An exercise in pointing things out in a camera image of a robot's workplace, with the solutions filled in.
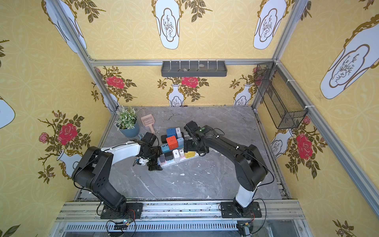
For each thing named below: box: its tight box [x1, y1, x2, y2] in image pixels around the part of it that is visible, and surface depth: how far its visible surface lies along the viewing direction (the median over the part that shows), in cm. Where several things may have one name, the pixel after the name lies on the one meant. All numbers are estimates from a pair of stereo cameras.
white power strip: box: [157, 154, 200, 169], surface depth 90 cm
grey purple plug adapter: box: [159, 154, 166, 163], surface depth 89 cm
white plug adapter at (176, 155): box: [172, 149, 181, 163], surface depth 87 cm
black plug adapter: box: [164, 151, 174, 161], surface depth 89 cm
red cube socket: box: [165, 135, 179, 151], surface depth 94 cm
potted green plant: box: [114, 105, 140, 138], surface depth 94 cm
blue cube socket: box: [166, 127, 177, 139], surface depth 96 cm
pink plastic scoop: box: [140, 113, 156, 134], surface depth 115 cm
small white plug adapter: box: [179, 149, 185, 159], surface depth 91 cm
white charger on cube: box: [175, 126, 183, 138], surface depth 99 cm
